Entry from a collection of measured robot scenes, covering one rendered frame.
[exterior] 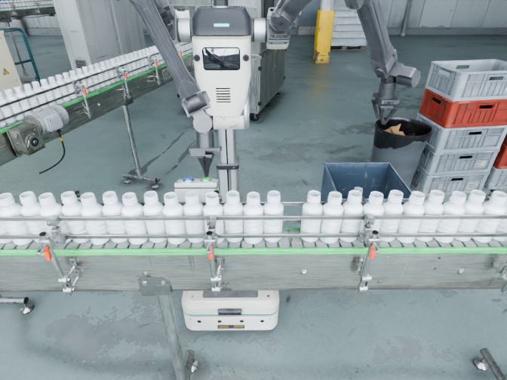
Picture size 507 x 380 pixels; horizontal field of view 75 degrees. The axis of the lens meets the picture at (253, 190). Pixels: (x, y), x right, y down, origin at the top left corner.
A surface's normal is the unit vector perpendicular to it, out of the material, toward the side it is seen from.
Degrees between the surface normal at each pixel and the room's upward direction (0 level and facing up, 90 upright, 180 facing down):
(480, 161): 90
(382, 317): 0
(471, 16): 90
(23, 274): 90
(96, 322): 0
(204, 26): 90
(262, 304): 31
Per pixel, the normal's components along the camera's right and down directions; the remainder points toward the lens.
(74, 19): -0.30, 0.51
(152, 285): 0.00, 0.54
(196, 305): 0.00, -0.44
